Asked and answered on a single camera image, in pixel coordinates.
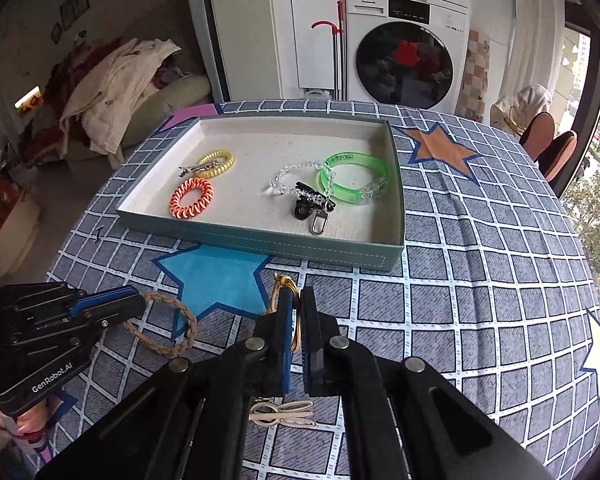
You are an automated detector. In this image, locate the brown chair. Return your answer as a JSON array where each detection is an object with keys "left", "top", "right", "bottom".
[
  {"left": 537, "top": 130, "right": 579, "bottom": 182},
  {"left": 522, "top": 112, "right": 556, "bottom": 161}
]

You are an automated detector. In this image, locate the brown braided bracelet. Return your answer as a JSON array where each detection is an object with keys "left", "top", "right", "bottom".
[{"left": 122, "top": 291, "right": 199, "bottom": 357}]

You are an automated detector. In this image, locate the white curtain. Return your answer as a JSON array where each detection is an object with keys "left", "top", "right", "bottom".
[{"left": 499, "top": 0, "right": 567, "bottom": 107}]

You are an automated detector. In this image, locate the pale green sofa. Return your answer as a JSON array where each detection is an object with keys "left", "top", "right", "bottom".
[{"left": 65, "top": 72, "right": 214, "bottom": 162}]

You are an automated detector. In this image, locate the green jewelry tray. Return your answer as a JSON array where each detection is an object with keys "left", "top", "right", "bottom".
[{"left": 116, "top": 114, "right": 406, "bottom": 273}]

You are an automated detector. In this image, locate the gold cord bracelet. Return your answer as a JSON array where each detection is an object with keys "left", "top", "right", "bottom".
[{"left": 271, "top": 273, "right": 302, "bottom": 354}]

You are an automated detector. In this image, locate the checkered hanging cloth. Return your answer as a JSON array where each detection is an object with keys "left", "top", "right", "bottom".
[{"left": 455, "top": 29, "right": 492, "bottom": 122}]

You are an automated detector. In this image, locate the beige cloth bag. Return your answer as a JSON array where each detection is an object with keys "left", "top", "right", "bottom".
[{"left": 494, "top": 84, "right": 552, "bottom": 133}]

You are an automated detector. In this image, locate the yellow spiral hair tie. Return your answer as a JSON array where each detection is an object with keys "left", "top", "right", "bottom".
[{"left": 196, "top": 149, "right": 236, "bottom": 179}]

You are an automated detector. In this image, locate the white washing machine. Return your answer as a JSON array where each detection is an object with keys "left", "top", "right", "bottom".
[{"left": 344, "top": 0, "right": 469, "bottom": 112}]

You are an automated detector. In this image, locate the silver hair clip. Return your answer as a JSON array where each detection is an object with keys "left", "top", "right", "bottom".
[{"left": 178, "top": 162, "right": 222, "bottom": 177}]

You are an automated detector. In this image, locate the cream jacket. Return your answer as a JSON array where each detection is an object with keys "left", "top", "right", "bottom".
[{"left": 60, "top": 37, "right": 183, "bottom": 157}]

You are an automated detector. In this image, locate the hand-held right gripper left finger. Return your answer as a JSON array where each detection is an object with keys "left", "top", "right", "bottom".
[{"left": 35, "top": 287, "right": 301, "bottom": 480}]

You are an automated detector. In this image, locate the orange spiral hair tie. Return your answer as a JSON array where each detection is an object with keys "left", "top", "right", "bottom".
[{"left": 168, "top": 177, "right": 215, "bottom": 220}]

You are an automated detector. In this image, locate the beige looped hair clip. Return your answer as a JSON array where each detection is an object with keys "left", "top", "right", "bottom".
[{"left": 249, "top": 399, "right": 316, "bottom": 429}]

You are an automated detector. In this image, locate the grey checked star tablecloth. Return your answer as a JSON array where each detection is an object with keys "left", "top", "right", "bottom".
[{"left": 45, "top": 100, "right": 600, "bottom": 480}]

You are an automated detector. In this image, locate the red blanket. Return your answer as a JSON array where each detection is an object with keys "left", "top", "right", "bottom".
[{"left": 19, "top": 42, "right": 112, "bottom": 162}]

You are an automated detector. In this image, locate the green translucent bangle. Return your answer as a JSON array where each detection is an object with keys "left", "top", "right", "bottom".
[{"left": 318, "top": 152, "right": 389, "bottom": 207}]

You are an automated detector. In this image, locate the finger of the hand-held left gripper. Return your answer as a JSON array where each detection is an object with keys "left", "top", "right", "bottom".
[
  {"left": 82, "top": 293, "right": 147, "bottom": 332},
  {"left": 67, "top": 285, "right": 137, "bottom": 311}
]

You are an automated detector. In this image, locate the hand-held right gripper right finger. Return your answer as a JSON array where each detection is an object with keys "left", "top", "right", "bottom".
[{"left": 300, "top": 287, "right": 553, "bottom": 480}]

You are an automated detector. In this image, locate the red handled mop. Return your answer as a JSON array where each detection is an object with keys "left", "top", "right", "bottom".
[{"left": 311, "top": 2, "right": 345, "bottom": 102}]

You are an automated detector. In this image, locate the clear chain bracelet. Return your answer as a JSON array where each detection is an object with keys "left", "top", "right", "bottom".
[{"left": 271, "top": 160, "right": 339, "bottom": 236}]

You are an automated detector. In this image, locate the black hair clip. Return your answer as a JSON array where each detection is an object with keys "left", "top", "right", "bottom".
[{"left": 293, "top": 182, "right": 337, "bottom": 222}]

